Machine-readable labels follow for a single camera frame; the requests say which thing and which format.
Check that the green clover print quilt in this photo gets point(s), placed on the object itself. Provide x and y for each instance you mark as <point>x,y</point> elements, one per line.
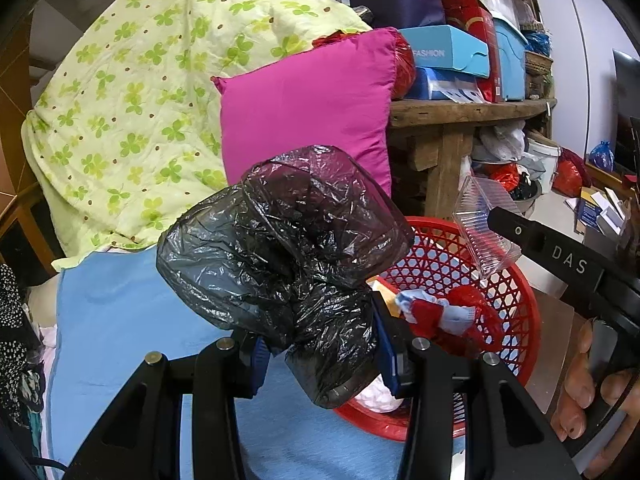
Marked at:
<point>140,110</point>

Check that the beige cushion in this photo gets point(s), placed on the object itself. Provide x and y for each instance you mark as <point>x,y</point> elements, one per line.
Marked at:
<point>42,305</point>

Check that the wooden cabinet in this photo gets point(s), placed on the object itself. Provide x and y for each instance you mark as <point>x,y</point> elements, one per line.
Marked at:
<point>20,220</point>

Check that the blue white plastic package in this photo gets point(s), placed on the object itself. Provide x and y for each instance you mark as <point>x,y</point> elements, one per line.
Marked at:
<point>440,85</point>

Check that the black white dotted garment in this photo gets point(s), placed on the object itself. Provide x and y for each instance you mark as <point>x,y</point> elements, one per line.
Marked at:
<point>15,320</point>

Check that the red cardboard box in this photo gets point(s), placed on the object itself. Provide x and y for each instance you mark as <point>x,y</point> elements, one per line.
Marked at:
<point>475,15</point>

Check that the white plastic bucket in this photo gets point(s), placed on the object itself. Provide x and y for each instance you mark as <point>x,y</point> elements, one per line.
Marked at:
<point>542,160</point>

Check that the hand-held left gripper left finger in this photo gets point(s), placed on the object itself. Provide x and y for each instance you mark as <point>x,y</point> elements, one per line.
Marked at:
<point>260,365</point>

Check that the brown wooden column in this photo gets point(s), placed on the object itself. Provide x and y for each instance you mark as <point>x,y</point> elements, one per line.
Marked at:
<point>12,85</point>

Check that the red mesh bag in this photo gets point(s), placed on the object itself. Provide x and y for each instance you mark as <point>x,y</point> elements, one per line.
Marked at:
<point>402,70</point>

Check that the teal garment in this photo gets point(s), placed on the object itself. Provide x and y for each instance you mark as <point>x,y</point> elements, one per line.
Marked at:
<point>36,435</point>

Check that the stack of paper boxes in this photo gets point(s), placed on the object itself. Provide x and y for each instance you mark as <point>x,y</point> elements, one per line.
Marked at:
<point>600,210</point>

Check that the magenta pillow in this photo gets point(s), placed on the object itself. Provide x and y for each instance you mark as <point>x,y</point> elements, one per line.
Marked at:
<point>310,110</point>

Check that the light blue storage bin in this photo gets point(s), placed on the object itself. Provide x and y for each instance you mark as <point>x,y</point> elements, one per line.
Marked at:
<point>510,60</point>

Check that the blue blanket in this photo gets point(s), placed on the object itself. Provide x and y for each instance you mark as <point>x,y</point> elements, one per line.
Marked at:
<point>110,320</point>

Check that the rough wooden table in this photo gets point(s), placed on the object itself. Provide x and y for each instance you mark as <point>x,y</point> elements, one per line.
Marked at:
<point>450,115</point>

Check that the white plastic bag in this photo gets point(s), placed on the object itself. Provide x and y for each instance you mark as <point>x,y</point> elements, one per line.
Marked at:
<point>500,142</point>

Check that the light blue cardboard box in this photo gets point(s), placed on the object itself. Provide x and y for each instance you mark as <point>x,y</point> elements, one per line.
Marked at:
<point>440,45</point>

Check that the red plastic mesh basket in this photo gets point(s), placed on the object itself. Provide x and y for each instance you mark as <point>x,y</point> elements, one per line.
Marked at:
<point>440,255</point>

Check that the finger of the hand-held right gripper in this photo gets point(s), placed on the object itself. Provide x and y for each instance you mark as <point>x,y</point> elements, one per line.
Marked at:
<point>540,245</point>

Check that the black plastic bag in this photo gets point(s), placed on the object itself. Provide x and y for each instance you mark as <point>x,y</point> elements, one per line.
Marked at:
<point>280,240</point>

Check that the white tissue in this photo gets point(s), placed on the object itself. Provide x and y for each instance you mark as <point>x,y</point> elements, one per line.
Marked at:
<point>380,395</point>

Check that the clear plastic container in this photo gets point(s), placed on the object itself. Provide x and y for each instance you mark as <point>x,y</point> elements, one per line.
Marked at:
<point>482,220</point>

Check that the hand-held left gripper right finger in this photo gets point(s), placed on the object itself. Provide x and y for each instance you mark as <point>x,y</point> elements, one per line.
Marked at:
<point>387,355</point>

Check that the person's right hand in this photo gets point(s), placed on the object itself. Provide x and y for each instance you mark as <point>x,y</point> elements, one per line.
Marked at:
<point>580,390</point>

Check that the black flat screen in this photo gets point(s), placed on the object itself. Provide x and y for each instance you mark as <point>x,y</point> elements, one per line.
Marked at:
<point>627,110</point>

